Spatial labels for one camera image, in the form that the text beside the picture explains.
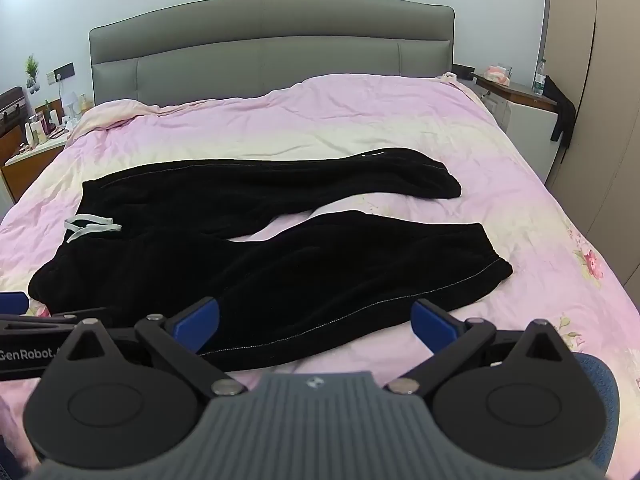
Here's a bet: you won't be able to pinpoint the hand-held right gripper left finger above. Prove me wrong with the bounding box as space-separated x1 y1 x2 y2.
65 296 247 397

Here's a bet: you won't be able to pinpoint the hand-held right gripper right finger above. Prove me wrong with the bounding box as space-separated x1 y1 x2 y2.
385 298 572 397

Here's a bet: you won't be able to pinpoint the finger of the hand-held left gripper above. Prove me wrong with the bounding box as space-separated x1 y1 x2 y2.
0 291 29 317
0 307 109 336

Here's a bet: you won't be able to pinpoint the black pants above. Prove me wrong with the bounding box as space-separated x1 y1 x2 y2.
27 147 514 372

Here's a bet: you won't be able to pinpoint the wooden nightstand with white top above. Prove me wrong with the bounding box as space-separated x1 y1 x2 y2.
0 137 70 202

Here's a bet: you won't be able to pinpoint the group of cosmetic bottles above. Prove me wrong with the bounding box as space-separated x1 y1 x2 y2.
20 91 94 153

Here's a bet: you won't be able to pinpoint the dark brown suitcase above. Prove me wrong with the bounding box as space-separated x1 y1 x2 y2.
0 86 27 128

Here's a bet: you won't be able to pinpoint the white nightstand with brown top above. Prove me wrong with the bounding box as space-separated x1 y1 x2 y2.
470 72 560 181

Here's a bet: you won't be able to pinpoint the small potted plant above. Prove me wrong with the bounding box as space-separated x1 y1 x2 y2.
23 54 42 96

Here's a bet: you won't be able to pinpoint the pink floral blanket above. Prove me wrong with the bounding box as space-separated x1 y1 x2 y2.
0 72 637 411

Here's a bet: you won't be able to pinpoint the black hanging garment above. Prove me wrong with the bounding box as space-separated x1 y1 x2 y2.
544 75 577 149

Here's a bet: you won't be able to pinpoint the pink tissue box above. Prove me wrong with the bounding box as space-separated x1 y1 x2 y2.
483 63 514 85

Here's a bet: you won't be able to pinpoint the beige wardrobe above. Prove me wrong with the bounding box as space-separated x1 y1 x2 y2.
542 0 640 307

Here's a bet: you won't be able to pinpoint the grey upholstered headboard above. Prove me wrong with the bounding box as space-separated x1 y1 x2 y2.
89 0 456 107

